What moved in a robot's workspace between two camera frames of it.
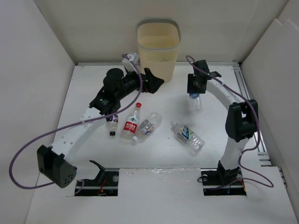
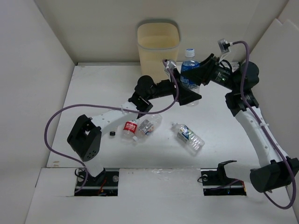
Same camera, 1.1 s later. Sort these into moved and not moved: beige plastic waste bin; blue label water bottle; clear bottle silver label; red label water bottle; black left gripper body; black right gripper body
Moved: black left gripper body; black right gripper body; blue label water bottle
Not moved: beige plastic waste bin; red label water bottle; clear bottle silver label
